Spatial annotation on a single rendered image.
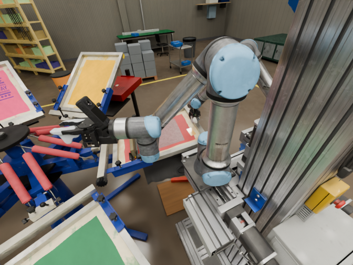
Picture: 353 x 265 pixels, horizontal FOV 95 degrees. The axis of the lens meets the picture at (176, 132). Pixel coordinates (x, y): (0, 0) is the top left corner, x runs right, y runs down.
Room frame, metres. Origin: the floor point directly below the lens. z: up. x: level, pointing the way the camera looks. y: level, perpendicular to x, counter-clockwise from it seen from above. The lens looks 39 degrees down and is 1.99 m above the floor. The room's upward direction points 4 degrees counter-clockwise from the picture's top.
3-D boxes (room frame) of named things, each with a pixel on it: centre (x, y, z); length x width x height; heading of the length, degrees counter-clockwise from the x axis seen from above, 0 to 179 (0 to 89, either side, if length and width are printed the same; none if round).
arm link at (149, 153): (0.47, 0.11, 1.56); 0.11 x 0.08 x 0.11; 178
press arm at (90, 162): (1.04, 0.61, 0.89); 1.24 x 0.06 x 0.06; 103
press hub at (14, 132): (0.90, 1.21, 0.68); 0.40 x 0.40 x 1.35
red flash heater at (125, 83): (2.26, 0.79, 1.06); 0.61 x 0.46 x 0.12; 163
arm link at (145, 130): (0.45, 0.11, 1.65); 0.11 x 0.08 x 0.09; 88
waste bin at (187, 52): (7.70, -0.81, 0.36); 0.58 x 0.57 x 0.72; 22
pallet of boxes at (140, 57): (5.46, 1.11, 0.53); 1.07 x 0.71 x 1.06; 104
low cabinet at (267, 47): (6.64, -4.34, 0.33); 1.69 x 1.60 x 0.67; 22
